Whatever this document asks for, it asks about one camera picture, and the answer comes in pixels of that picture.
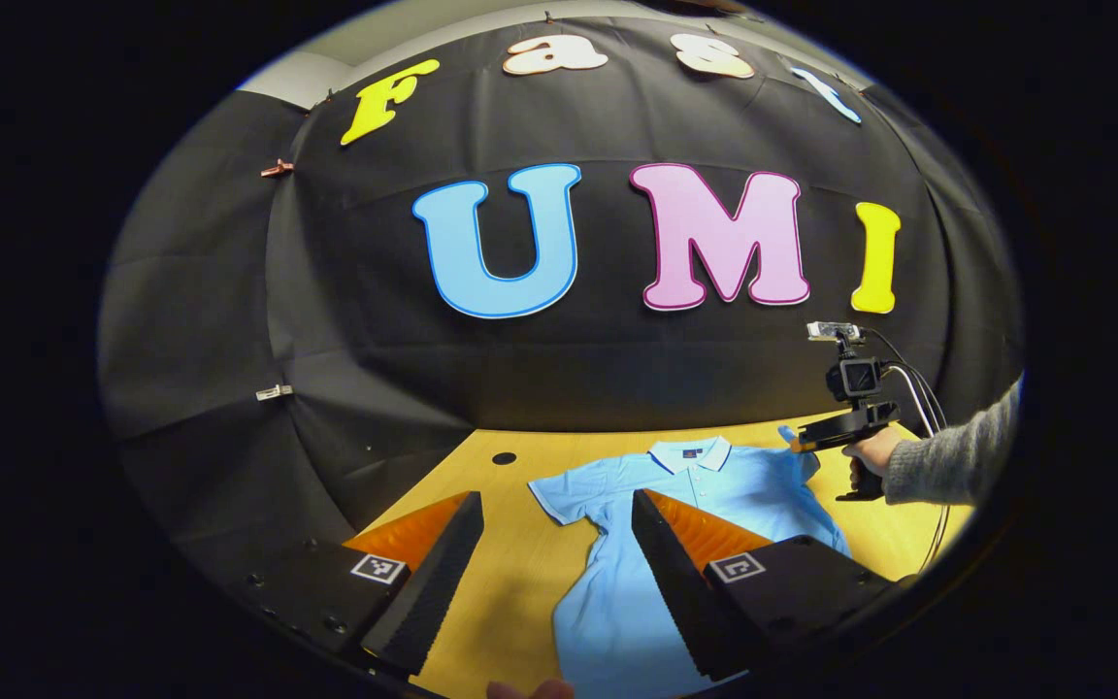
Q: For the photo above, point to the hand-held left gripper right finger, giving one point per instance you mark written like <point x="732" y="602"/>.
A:
<point x="680" y="597"/>

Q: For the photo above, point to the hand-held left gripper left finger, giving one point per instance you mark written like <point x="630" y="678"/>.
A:
<point x="438" y="592"/>

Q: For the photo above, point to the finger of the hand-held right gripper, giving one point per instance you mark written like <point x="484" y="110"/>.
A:
<point x="819" y="437"/>

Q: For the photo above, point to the light blue T-shirt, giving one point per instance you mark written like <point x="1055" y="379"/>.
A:
<point x="617" y="602"/>

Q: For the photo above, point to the black table grommet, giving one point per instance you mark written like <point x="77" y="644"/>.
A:
<point x="504" y="457"/>

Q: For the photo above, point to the white backdrop clip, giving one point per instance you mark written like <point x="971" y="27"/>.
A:
<point x="274" y="392"/>

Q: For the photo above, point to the copper backdrop clip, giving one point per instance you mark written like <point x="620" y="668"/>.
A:
<point x="277" y="168"/>

